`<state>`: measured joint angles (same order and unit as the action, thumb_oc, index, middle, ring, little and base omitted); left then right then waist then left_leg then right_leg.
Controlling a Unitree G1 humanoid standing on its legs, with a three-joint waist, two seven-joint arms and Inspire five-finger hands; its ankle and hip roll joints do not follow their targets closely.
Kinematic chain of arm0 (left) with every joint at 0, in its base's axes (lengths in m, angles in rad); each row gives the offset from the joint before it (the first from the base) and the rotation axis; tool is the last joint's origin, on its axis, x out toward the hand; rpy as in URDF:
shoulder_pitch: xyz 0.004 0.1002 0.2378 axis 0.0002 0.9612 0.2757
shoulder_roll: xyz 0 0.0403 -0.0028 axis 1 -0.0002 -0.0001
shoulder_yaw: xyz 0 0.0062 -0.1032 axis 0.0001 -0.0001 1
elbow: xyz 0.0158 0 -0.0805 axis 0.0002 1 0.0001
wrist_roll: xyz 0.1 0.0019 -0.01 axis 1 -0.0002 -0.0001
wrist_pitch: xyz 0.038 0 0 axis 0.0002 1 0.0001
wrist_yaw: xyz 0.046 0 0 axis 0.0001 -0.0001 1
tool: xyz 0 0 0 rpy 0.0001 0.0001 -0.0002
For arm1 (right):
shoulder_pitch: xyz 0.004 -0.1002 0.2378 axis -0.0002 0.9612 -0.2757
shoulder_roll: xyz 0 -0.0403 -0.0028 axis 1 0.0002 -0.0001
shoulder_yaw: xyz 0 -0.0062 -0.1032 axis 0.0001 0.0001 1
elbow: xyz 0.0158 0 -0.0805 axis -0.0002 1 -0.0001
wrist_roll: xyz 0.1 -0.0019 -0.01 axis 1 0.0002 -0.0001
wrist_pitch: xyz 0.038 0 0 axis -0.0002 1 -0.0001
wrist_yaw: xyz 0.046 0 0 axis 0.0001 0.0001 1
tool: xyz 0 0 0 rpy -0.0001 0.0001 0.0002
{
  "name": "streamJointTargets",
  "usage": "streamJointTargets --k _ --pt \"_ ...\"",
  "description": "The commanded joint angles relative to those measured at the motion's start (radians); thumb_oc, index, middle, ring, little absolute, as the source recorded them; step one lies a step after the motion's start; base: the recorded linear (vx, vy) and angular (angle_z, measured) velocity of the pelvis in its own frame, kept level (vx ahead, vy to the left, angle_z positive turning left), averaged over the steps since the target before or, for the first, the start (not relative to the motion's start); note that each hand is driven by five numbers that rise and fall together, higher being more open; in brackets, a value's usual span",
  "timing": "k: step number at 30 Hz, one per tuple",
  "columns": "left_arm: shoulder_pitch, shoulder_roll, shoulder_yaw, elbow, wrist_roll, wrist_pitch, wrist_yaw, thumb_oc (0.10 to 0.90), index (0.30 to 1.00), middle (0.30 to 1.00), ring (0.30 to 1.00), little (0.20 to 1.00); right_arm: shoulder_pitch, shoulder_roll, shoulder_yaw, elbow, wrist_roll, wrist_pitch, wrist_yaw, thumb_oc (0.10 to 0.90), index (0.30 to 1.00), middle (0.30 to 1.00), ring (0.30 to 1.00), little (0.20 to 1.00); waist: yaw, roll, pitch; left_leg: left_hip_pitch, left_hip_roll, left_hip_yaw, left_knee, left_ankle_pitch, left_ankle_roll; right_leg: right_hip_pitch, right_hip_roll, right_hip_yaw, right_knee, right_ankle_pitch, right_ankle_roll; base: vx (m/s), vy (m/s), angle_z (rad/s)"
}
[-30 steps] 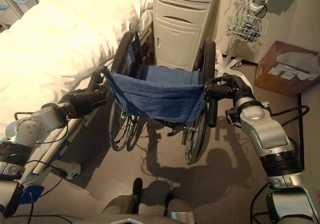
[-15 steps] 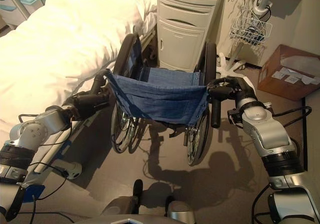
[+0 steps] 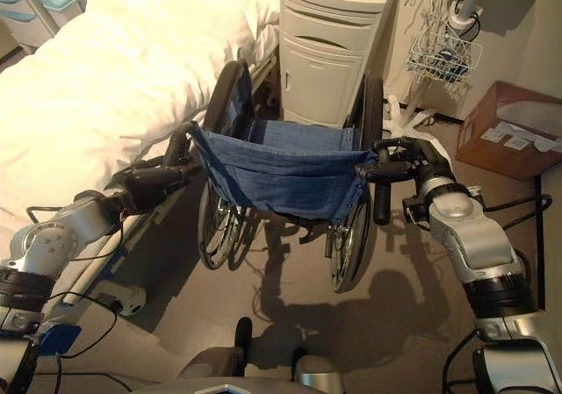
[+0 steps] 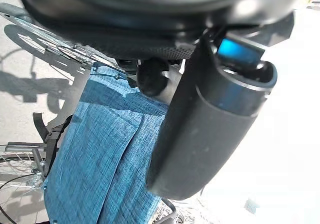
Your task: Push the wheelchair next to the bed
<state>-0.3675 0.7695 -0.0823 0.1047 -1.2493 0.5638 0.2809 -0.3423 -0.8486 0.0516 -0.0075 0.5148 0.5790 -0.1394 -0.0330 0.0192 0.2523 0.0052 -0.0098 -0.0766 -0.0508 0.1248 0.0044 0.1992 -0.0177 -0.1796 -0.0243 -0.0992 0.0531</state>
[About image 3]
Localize brown cardboard box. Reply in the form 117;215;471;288
455;80;562;183

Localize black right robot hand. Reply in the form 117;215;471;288
364;136;456;193

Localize blue fabric wheelchair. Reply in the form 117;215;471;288
187;58;393;295

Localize white crumpled bed sheet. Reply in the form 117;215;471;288
243;0;283;68

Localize white papers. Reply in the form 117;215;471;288
481;103;562;154

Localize black floor cable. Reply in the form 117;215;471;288
481;193;553;233

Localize white duvet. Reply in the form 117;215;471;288
0;0;265;248

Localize silver robot body and legs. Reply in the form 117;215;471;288
131;316;353;394

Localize black floor cable cover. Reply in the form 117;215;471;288
534;173;549;310

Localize white storage shelf rack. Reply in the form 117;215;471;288
0;0;94;58

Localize blue tape block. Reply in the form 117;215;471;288
36;322;83;357

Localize white wire basket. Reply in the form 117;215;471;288
405;32;485;84

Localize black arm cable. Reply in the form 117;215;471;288
41;211;128;362

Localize white hanging cord bundle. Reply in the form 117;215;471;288
402;0;467;105

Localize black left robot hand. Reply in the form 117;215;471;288
112;121;203;215

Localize white bedside cabinet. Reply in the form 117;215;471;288
277;0;404;128

